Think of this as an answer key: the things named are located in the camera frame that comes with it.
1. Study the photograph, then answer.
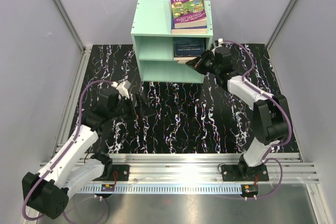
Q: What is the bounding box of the blue orange sunset book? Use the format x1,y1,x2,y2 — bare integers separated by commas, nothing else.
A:
171,14,207,35

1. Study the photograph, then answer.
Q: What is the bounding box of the black mount plate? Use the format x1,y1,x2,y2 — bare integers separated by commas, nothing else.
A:
220,164,269,182
107,165,130,182

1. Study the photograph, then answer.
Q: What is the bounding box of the left black mount plate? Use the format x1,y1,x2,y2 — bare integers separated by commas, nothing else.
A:
107,165,130,182

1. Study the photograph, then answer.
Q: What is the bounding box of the small circuit board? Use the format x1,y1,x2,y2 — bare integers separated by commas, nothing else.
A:
101,184,115,192
242,184,259,195

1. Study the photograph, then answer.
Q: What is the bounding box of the left small circuit board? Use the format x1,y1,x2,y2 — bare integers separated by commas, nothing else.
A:
101,184,115,192

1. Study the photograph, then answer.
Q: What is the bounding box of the dark blue 1984 book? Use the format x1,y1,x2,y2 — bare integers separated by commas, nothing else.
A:
173,37,206,59

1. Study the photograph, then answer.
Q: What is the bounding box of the mint green shelf cabinet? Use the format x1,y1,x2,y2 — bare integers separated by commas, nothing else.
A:
131,0,213,83

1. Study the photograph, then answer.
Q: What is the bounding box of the red 13-storey treehouse book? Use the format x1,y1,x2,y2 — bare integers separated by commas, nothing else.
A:
177,59,188,64

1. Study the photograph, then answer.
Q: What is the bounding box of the purple 117-storey treehouse book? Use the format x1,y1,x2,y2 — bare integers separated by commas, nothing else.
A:
170,0,207,29

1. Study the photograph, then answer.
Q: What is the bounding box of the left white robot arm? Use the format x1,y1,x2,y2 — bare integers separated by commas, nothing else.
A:
22,87,155,221

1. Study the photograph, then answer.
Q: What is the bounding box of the white slotted cable duct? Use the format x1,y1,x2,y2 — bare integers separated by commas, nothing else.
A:
78,183,242,195

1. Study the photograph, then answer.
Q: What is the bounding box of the right small circuit board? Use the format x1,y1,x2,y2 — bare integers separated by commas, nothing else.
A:
242,184,259,195

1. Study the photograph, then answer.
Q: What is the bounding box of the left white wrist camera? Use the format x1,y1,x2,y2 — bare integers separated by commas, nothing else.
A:
112,80,131,100

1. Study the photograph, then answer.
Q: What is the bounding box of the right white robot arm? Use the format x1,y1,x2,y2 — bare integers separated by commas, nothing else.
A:
186,46,292,182

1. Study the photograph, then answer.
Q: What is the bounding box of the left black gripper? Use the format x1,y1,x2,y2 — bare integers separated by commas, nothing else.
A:
109,92,154,122

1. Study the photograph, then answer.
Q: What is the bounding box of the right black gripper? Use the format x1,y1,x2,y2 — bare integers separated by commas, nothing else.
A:
186,50,220,76

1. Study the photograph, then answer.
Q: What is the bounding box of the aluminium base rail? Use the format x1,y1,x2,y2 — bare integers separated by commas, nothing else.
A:
35,153,320,184

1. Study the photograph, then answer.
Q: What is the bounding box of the right black mount plate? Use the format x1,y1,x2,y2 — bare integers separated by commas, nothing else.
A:
220,164,269,182

